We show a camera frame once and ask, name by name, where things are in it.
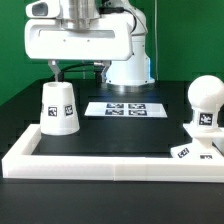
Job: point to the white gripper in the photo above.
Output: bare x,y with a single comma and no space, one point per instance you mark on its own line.
107,38

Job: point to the white lamp shade cone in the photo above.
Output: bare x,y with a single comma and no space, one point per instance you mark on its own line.
58,114

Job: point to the white lamp bulb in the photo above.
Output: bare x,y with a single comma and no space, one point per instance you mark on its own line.
206,96

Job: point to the white lamp base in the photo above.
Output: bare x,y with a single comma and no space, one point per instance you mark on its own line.
201,146

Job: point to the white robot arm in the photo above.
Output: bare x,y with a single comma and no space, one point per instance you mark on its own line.
132,74

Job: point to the white marker tag sheet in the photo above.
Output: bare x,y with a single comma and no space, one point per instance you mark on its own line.
111,109

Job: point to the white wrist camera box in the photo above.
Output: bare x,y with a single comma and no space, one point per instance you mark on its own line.
43,9

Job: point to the white U-shaped frame wall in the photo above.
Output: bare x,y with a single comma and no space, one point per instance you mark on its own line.
21,162

